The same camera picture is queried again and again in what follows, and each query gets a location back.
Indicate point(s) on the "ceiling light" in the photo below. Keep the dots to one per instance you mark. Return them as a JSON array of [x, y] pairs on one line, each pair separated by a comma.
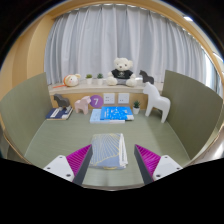
[[187, 18]]

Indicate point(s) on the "blue towel with yellow leaf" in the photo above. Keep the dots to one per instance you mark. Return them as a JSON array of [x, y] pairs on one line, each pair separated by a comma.
[[106, 150]]

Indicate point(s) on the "cream and orange plush toy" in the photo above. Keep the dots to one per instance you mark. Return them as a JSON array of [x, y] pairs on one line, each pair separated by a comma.
[[71, 80]]

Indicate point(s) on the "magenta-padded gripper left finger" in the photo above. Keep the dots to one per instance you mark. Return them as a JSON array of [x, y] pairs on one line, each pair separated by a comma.
[[60, 166]]

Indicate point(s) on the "white teddy bear, black shirt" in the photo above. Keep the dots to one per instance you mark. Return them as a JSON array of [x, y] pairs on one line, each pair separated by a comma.
[[121, 74]]

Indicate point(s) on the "small potted plant, white pot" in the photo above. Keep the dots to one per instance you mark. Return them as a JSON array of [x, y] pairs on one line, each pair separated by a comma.
[[89, 80], [100, 81], [136, 110]]

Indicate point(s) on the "bright blue book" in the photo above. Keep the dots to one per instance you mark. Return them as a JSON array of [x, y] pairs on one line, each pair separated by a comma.
[[116, 113]]

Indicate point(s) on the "large white horse figure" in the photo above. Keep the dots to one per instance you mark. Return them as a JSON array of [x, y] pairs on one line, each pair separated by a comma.
[[158, 101]]

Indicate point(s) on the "pink horse figure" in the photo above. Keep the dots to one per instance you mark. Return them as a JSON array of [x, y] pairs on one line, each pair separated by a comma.
[[82, 106]]

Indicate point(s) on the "dark blue book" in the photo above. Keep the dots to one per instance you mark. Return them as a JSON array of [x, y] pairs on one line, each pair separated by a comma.
[[58, 114]]

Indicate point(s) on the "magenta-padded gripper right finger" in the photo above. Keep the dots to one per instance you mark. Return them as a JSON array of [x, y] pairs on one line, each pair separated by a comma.
[[165, 166]]

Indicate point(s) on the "white grey curtain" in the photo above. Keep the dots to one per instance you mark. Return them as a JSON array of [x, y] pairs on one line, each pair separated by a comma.
[[133, 40]]

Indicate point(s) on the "round purple number sign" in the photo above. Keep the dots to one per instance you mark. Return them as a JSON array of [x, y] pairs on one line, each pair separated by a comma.
[[97, 101]]

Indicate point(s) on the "white wall socket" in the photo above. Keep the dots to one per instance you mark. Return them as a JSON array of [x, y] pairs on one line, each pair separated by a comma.
[[108, 98], [123, 98]]

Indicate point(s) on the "green desk partition panel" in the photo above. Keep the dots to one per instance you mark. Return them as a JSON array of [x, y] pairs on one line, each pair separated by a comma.
[[193, 110], [23, 113]]

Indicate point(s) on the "light blue book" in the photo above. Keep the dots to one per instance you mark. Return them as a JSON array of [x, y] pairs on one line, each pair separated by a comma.
[[95, 116]]

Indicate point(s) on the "small black horse figure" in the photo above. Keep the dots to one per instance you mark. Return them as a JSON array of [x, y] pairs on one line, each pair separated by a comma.
[[146, 78]]

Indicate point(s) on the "dark grey horse figure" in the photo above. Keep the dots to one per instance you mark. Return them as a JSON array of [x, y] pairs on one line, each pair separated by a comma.
[[61, 101]]

